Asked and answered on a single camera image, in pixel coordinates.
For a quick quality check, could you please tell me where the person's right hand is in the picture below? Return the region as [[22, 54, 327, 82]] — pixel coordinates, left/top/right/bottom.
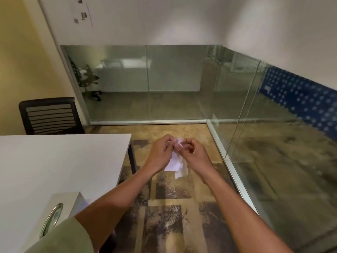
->
[[174, 138, 216, 179]]

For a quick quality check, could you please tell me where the person's left hand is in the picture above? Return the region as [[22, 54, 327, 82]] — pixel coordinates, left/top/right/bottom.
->
[[142, 134, 176, 175]]

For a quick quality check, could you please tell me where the white paper piece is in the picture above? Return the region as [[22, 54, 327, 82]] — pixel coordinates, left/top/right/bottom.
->
[[164, 138, 188, 179]]

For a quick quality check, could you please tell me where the person's right forearm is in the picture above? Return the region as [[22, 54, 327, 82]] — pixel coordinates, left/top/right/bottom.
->
[[203, 168, 294, 253]]

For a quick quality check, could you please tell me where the person's left forearm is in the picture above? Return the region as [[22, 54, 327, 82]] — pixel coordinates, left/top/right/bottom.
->
[[75, 166, 165, 252]]

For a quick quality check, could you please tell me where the glass partition panel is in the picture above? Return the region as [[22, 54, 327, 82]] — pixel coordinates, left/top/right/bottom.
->
[[60, 45, 337, 253]]

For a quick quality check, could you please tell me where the white cabinet behind glass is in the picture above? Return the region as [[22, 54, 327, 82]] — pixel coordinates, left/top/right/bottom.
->
[[95, 58, 208, 92]]

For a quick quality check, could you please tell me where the black swivel chair behind glass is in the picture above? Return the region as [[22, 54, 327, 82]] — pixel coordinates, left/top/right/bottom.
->
[[68, 56, 103, 102]]

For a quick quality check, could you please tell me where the white table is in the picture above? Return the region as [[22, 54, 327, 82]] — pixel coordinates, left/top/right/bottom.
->
[[0, 133, 137, 253]]

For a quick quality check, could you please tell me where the black office chair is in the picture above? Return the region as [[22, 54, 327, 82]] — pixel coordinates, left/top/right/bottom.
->
[[19, 97, 85, 135]]

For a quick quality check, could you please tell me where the blue dotted wall panel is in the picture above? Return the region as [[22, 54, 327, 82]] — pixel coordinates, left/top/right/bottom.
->
[[259, 64, 337, 141]]

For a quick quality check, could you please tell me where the paper notice on wall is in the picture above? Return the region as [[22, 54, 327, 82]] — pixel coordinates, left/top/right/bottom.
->
[[72, 0, 94, 27]]

